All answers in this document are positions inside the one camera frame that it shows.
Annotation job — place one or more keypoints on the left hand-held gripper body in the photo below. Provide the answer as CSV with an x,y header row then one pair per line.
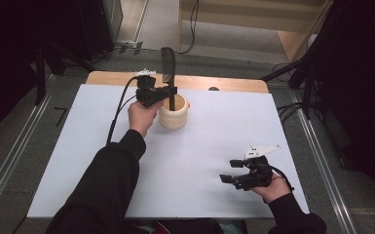
x,y
146,91

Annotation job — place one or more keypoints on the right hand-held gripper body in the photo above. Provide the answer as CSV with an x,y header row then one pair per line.
x,y
258,174

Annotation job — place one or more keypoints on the black comb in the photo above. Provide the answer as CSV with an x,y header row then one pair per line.
x,y
168,68

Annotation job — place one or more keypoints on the cream ribbed cup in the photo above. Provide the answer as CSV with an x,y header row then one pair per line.
x,y
175,118

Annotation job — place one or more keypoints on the person's right hand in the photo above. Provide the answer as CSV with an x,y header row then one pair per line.
x,y
274,190

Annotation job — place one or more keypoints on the person's left hand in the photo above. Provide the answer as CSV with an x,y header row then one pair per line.
x,y
142,118

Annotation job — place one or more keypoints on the wooden table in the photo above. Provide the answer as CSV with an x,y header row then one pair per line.
x,y
207,83

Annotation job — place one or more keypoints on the white board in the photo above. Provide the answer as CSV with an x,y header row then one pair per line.
x,y
191,156

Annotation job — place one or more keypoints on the power strip with plugs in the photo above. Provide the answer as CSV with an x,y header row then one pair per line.
x,y
130,46

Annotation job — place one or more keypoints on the person's lap clothing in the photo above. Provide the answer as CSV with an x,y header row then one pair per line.
x,y
191,227

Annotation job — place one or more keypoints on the dark cabinet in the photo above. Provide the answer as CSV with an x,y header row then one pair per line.
x,y
100,26

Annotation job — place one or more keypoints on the light wooden shelf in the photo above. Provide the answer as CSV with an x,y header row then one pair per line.
x,y
240,22

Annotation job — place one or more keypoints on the black tripod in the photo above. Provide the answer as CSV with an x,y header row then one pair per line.
x,y
307,78

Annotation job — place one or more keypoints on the black stand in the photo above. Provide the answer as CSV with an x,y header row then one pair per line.
x,y
40,71

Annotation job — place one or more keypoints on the metal floor rail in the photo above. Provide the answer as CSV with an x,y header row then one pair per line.
x,y
324,169
16,149

